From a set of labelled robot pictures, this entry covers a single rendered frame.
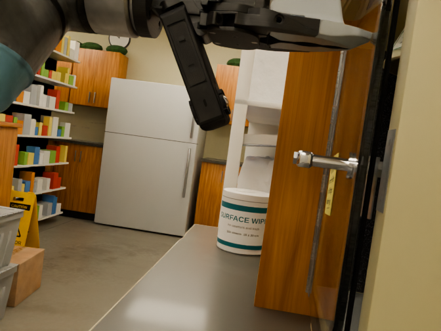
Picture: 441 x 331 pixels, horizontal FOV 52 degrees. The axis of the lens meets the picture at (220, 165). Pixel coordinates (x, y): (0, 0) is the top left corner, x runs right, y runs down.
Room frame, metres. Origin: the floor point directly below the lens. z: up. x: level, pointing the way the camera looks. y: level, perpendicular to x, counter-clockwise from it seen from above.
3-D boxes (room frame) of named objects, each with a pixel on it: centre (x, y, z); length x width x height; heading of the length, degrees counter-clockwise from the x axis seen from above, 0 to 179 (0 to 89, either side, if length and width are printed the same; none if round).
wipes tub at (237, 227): (1.14, -0.08, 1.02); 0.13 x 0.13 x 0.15
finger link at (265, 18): (0.40, -0.02, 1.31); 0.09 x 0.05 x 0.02; 84
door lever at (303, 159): (0.46, -0.10, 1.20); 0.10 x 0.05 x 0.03; 171
